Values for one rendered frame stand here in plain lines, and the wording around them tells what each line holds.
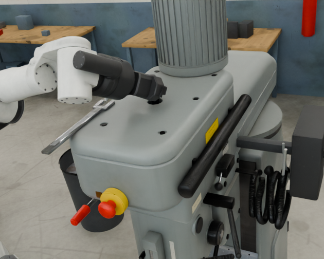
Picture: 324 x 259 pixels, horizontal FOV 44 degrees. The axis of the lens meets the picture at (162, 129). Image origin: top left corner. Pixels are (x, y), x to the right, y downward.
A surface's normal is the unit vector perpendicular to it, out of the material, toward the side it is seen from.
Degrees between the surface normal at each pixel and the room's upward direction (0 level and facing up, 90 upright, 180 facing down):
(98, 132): 0
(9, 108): 97
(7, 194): 0
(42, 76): 76
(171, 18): 90
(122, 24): 90
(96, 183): 90
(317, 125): 0
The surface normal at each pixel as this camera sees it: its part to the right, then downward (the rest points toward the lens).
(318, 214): -0.11, -0.87
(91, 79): 0.76, -0.12
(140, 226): -0.52, 0.46
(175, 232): -0.15, 0.49
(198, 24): 0.18, 0.45
